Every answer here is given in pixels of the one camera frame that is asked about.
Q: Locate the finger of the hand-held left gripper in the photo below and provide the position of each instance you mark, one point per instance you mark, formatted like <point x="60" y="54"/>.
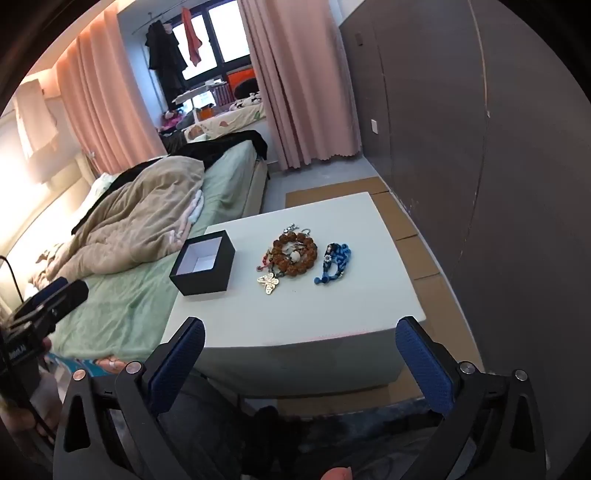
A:
<point x="46" y="288"/>
<point x="69" y="297"/>

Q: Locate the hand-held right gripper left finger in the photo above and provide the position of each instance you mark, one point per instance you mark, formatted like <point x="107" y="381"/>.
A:
<point x="178" y="364"/>

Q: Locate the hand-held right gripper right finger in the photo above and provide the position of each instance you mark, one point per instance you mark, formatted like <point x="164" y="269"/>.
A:
<point x="425" y="364"/>

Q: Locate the black gift box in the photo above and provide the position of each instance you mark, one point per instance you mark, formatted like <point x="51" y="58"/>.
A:
<point x="203" y="284"/>

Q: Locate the gold butterfly pendant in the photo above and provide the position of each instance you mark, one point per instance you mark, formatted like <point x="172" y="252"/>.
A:
<point x="269" y="282"/>

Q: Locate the person's left hand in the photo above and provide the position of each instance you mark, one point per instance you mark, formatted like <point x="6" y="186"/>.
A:
<point x="46" y="401"/>

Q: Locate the bed with green sheet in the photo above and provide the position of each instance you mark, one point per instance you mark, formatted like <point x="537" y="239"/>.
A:
<point x="138" y="286"/>

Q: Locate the colourful printed cloth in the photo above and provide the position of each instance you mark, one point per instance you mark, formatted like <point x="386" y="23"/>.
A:
<point x="99" y="362"/>

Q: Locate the beige headboard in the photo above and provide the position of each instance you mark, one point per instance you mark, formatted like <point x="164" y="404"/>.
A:
<point x="46" y="203"/>

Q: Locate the brown cardboard sheet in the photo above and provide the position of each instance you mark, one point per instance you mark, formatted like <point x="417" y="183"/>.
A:
<point x="415" y="258"/>

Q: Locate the beige blanket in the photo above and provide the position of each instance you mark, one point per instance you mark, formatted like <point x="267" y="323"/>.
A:
<point x="138" y="207"/>

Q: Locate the pink fluffy blanket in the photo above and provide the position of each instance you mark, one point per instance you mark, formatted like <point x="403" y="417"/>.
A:
<point x="194" y="207"/>

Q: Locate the pink curtain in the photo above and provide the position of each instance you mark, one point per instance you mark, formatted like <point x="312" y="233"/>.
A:
<point x="101" y="101"/>
<point x="295" y="92"/>

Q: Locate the plush toys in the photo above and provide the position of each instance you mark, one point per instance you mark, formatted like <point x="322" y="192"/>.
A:
<point x="171" y="121"/>

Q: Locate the patterned window cushion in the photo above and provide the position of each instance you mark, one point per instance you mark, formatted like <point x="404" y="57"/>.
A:
<point x="231" y="117"/>

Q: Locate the white rack table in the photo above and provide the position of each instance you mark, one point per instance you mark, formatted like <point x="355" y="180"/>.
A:
<point x="198" y="92"/>

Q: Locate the hanging black clothes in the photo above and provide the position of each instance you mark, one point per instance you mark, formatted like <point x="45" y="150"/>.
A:
<point x="164" y="60"/>

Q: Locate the hanging red cloth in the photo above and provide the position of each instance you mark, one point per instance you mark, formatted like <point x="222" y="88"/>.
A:
<point x="193" y="41"/>

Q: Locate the window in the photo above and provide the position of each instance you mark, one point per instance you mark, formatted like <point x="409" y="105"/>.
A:
<point x="221" y="37"/>

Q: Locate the white wall socket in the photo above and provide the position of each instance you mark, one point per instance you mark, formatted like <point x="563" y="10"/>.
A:
<point x="375" y="126"/>

